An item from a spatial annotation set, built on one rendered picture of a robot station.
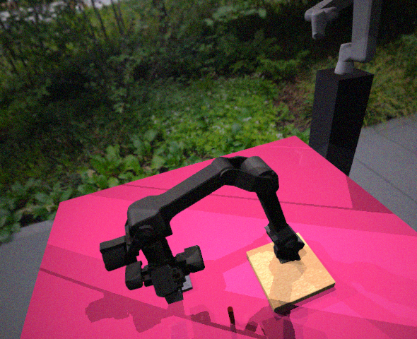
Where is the dark red peg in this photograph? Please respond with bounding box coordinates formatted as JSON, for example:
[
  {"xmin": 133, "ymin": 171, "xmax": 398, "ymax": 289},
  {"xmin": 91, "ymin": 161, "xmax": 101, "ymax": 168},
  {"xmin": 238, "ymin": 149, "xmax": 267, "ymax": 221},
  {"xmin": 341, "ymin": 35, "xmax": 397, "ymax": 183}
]
[{"xmin": 228, "ymin": 307, "xmax": 235, "ymax": 323}]

